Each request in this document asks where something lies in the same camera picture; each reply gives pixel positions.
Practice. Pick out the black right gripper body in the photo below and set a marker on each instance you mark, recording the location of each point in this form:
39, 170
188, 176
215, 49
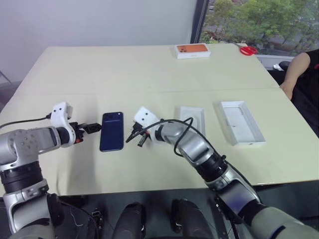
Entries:
141, 132

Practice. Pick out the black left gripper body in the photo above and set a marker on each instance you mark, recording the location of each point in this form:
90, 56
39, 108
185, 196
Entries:
78, 132

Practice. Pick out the bare person forearm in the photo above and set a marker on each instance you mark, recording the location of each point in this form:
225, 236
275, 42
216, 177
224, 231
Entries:
294, 72

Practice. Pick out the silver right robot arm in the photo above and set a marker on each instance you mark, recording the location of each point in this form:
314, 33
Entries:
197, 149

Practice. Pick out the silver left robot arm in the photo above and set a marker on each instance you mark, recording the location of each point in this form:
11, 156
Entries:
22, 142

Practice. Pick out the white phone box tray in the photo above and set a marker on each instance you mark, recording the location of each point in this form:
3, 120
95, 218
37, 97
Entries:
193, 119

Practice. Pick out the orange printed phone box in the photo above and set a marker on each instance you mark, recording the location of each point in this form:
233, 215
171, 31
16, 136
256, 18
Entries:
192, 51

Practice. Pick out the white phone box lid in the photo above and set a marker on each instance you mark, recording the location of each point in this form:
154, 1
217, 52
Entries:
240, 123

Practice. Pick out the dark blue smartphone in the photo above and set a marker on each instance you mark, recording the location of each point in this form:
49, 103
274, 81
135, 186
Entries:
112, 132

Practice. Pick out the dark rounded shape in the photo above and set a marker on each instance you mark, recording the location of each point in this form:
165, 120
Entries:
130, 219
189, 219

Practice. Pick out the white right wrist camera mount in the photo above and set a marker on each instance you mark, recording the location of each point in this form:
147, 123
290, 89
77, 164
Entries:
145, 117

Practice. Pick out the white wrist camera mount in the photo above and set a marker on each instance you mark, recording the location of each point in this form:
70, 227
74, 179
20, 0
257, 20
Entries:
60, 115
145, 117

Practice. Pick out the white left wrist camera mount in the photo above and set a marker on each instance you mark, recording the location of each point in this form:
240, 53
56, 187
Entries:
60, 115

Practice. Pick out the dark window frame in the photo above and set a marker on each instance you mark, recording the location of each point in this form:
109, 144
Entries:
199, 21

